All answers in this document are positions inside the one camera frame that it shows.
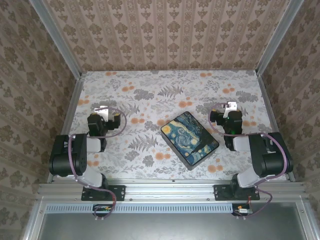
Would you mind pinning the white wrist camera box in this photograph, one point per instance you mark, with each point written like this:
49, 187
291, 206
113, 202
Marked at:
102, 112
232, 106

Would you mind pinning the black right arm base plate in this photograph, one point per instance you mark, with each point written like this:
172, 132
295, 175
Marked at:
221, 192

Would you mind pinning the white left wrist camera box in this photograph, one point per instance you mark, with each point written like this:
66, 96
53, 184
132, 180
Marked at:
102, 112

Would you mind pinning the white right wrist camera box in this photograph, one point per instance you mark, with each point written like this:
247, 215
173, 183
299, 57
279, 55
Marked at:
232, 106

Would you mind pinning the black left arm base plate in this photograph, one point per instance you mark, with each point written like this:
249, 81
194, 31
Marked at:
117, 192

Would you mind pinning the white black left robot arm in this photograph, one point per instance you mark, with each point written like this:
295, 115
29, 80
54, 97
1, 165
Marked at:
62, 155

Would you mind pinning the black starry night box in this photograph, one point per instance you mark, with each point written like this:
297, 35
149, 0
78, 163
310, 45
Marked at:
190, 140

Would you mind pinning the aluminium frame post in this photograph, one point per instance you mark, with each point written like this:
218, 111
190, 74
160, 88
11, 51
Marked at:
277, 37
57, 37

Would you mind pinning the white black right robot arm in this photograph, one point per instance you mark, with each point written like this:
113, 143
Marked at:
270, 160

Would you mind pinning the floral tablecloth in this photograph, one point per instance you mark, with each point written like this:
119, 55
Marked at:
155, 100

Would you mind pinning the aluminium front frame rail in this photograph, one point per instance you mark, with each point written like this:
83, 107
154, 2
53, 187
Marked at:
170, 191

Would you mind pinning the aluminium side frame rail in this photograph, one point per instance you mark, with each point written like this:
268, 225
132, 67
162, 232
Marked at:
270, 105
73, 105

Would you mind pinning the grey metal panel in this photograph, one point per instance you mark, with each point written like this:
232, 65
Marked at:
170, 227

